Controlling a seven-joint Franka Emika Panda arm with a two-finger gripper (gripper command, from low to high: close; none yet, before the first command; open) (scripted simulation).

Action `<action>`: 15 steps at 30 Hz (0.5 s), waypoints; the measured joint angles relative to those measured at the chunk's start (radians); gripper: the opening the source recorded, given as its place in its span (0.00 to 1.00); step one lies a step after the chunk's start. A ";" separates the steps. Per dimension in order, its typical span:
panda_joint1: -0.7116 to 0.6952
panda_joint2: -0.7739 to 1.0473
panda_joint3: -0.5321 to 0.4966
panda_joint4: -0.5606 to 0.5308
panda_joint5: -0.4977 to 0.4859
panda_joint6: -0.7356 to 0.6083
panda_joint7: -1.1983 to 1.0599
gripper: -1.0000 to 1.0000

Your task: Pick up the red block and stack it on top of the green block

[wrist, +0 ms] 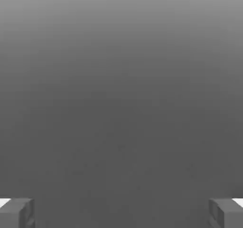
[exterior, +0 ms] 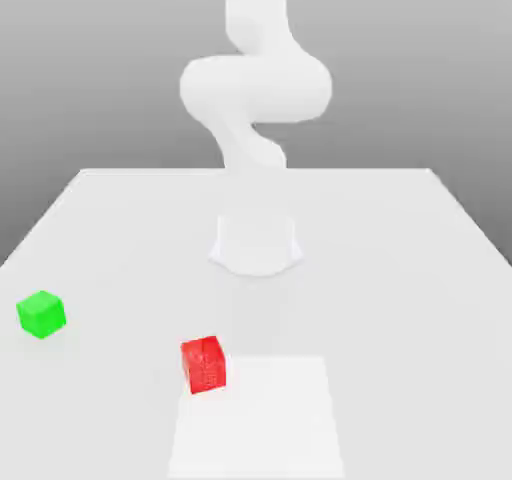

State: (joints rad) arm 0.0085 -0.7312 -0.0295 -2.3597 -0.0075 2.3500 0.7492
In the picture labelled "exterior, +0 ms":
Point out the small red cube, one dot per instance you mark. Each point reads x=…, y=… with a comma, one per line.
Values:
x=204, y=366

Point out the small green cube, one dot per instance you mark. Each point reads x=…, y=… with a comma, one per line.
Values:
x=40, y=314

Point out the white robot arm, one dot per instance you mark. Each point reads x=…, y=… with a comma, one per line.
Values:
x=256, y=88

